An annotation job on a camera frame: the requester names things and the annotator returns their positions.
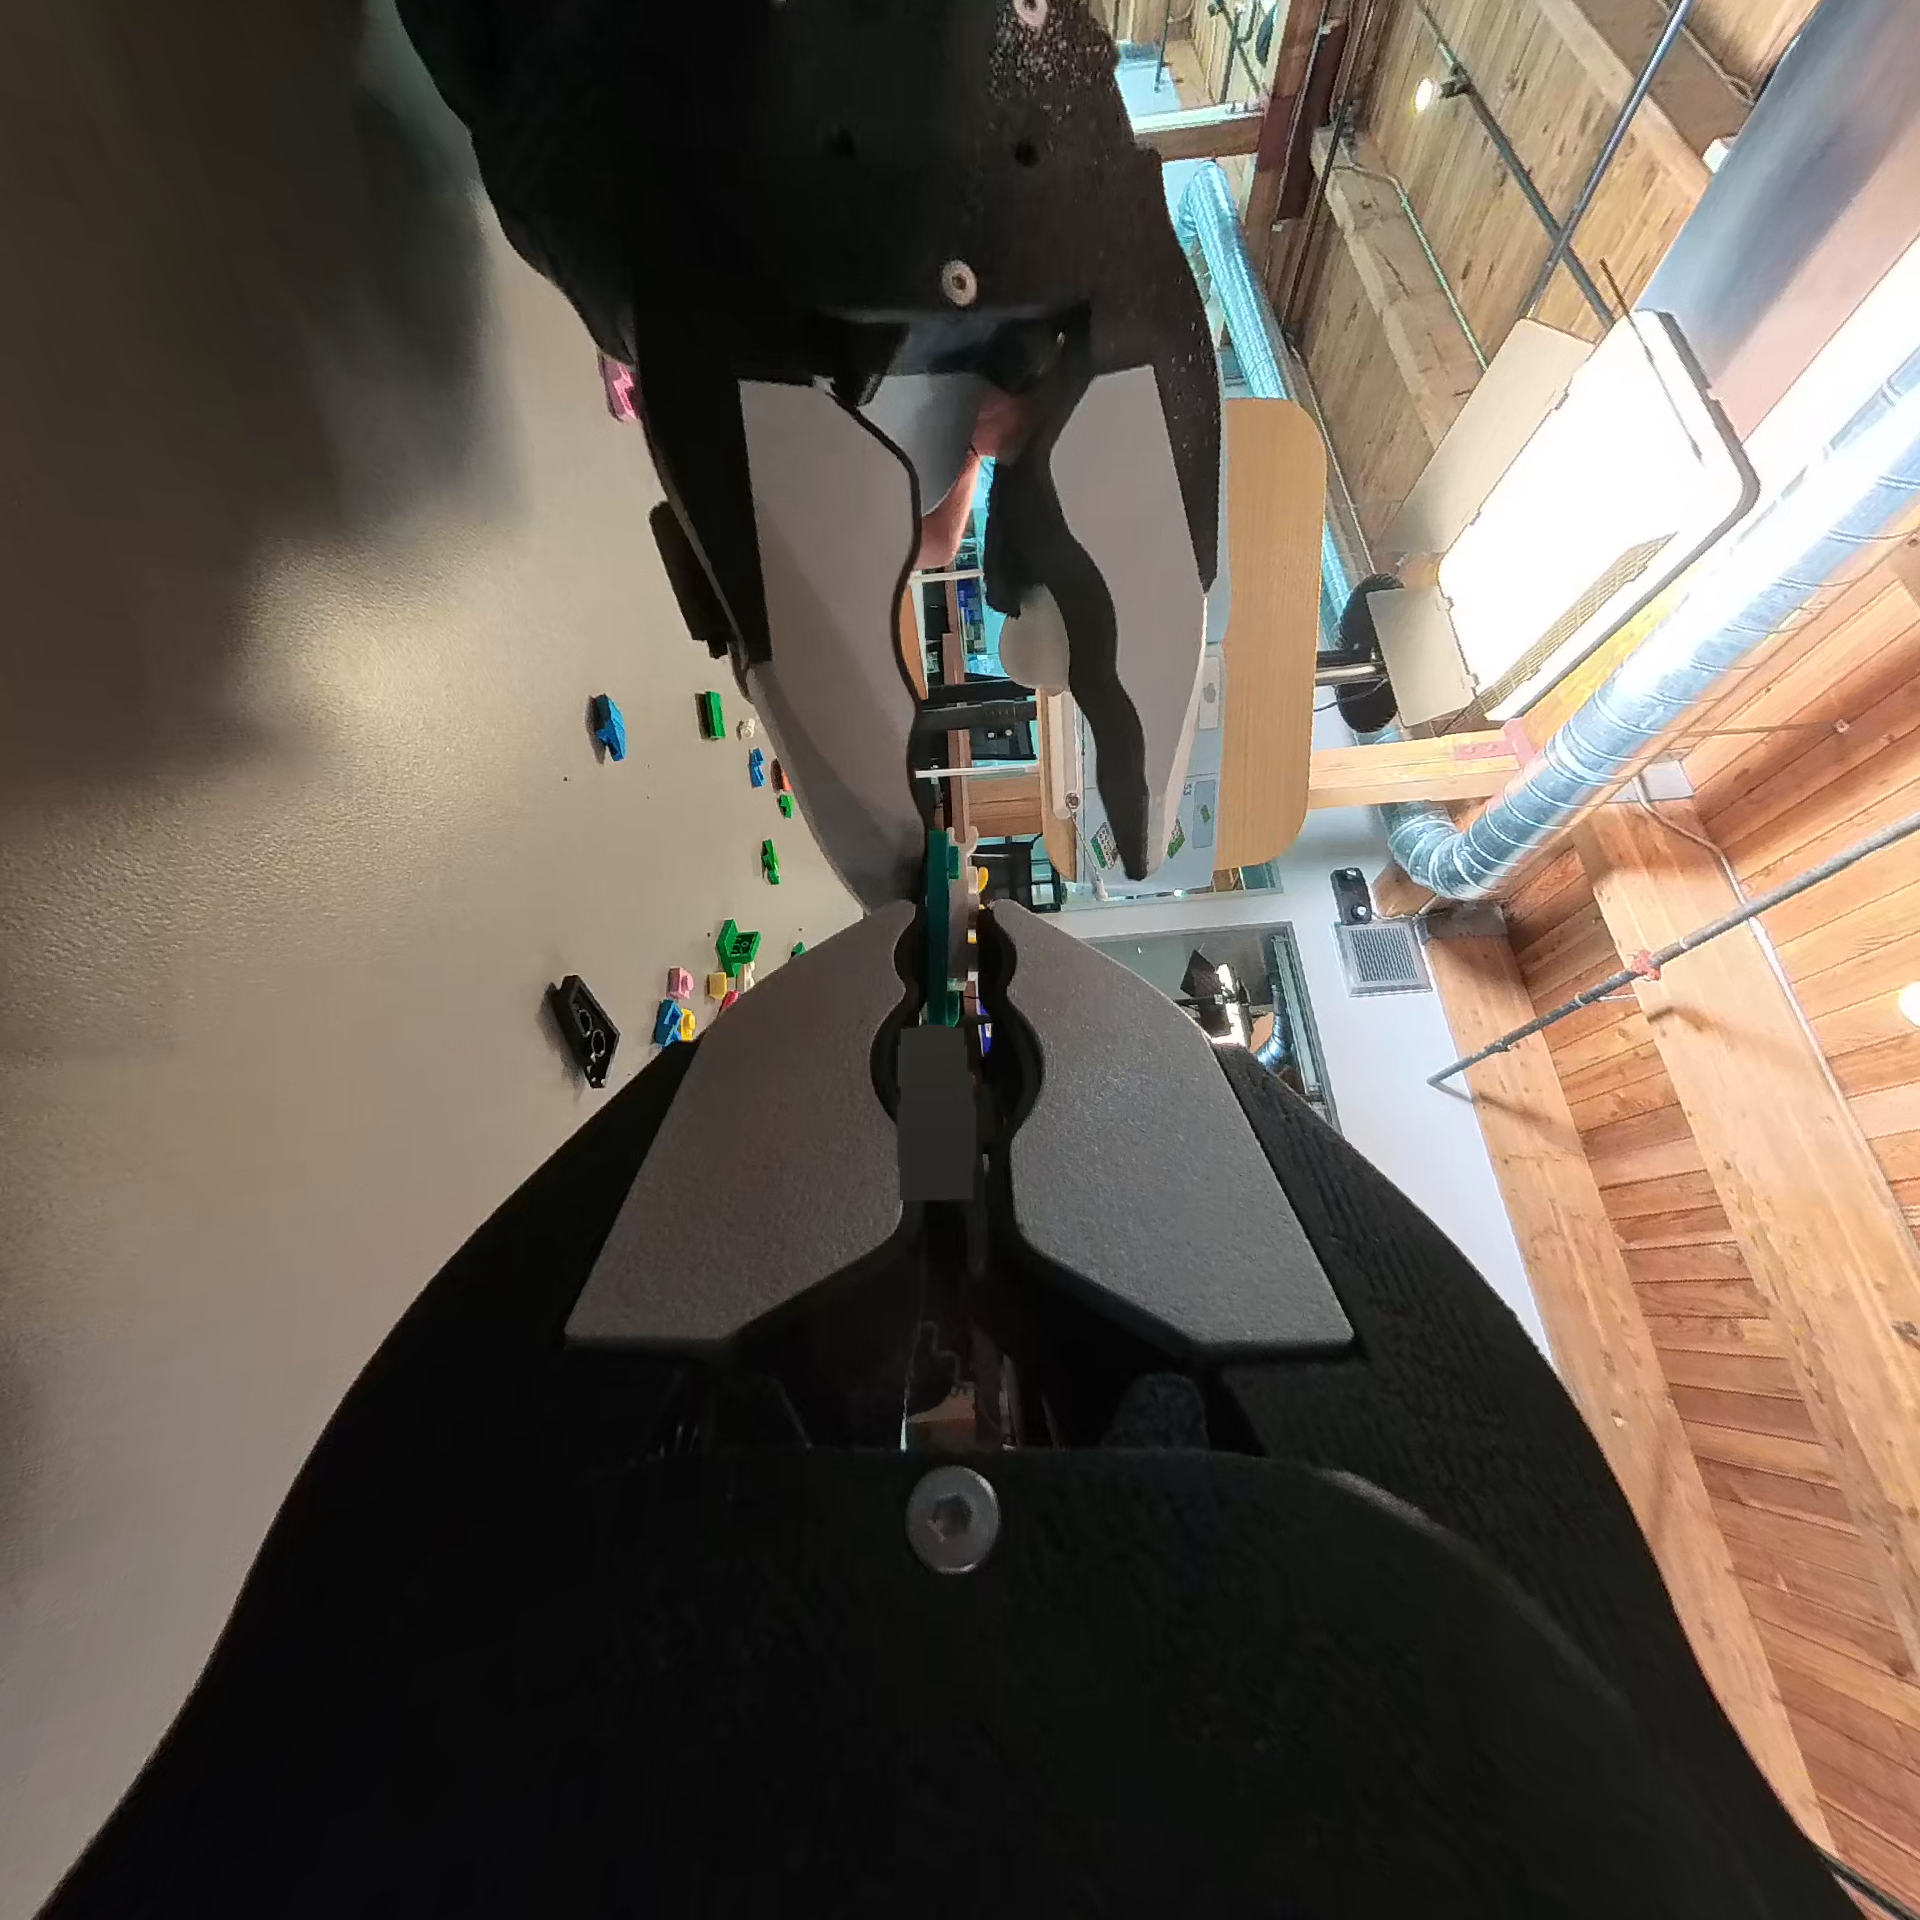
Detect large silver ventilation duct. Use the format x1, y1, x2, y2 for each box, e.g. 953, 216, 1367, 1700
1380, 347, 1920, 906

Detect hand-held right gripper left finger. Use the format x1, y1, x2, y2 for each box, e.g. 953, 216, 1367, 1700
566, 901, 921, 1361

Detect grey hanging panel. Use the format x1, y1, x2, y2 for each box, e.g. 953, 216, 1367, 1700
1635, 0, 1920, 436

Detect scattered colourful toy bricks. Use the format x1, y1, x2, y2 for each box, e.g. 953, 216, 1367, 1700
588, 688, 811, 1051

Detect person's left hand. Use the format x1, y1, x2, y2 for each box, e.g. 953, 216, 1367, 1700
915, 393, 1040, 572

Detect wooden table top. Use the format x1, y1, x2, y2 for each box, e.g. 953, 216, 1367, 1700
1209, 397, 1331, 875

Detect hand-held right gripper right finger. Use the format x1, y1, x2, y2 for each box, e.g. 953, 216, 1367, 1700
988, 897, 1356, 1365

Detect grey square panel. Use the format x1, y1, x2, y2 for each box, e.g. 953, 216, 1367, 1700
1366, 585, 1479, 730

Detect black toy brick plate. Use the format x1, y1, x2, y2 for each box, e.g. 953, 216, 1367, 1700
547, 976, 623, 1088

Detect green toy brick baseplate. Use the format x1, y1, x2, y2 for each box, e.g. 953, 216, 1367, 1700
921, 829, 971, 1029

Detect bright ceiling light panel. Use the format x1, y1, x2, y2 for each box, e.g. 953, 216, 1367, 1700
1431, 307, 1764, 723

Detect beige hanging panel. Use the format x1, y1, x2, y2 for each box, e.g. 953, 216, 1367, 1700
1371, 317, 1600, 564

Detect black round fixture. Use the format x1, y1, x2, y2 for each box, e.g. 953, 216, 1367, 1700
1316, 573, 1403, 736

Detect wooden post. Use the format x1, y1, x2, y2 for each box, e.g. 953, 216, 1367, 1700
1306, 736, 1518, 812

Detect black metal rod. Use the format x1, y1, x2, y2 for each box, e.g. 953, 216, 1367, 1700
1428, 810, 1920, 1088

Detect glass partition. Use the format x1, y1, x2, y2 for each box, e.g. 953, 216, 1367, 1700
1073, 922, 1338, 1120

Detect grey desk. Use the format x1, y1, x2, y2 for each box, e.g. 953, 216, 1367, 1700
0, 0, 932, 1920

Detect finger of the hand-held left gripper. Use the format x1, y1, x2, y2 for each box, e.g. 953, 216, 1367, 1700
738, 380, 940, 912
983, 363, 1215, 885

